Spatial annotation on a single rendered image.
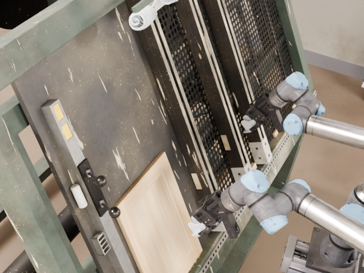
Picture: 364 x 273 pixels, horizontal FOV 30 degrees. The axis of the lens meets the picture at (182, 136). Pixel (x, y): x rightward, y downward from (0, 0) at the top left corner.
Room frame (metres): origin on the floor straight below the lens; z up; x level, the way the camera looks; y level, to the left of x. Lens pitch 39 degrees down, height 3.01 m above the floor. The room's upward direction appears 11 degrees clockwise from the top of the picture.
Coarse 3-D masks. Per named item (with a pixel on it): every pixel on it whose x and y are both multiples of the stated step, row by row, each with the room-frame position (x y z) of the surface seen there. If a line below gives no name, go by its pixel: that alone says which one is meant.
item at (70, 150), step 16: (48, 112) 1.63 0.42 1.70; (64, 144) 1.61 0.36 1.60; (64, 160) 1.61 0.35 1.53; (80, 160) 1.62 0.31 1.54; (80, 176) 1.59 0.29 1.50; (96, 224) 1.56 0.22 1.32; (112, 224) 1.59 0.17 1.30; (112, 240) 1.55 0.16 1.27; (112, 256) 1.54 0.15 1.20; (128, 272) 1.53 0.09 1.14
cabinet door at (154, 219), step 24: (168, 168) 1.99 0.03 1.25; (144, 192) 1.81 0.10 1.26; (168, 192) 1.93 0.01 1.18; (120, 216) 1.66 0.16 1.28; (144, 216) 1.76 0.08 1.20; (168, 216) 1.86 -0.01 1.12; (144, 240) 1.70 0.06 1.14; (168, 240) 1.80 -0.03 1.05; (192, 240) 1.91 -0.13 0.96; (144, 264) 1.63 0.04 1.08; (168, 264) 1.74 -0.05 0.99; (192, 264) 1.84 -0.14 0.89
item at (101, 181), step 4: (88, 168) 1.61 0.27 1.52; (88, 172) 1.60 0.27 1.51; (88, 176) 1.59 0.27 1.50; (92, 176) 1.57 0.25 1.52; (100, 176) 1.53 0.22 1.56; (104, 176) 1.54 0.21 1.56; (96, 180) 1.52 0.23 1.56; (100, 180) 1.52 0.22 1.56; (104, 180) 1.52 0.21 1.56; (96, 184) 1.52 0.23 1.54; (100, 184) 1.51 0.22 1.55; (104, 184) 1.52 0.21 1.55
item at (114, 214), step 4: (100, 200) 1.58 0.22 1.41; (100, 204) 1.58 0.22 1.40; (104, 204) 1.57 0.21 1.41; (108, 208) 1.54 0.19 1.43; (112, 208) 1.51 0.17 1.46; (116, 208) 1.51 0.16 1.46; (112, 212) 1.50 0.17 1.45; (116, 212) 1.50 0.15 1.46; (120, 212) 1.51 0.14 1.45; (112, 216) 1.49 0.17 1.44; (116, 216) 1.50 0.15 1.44
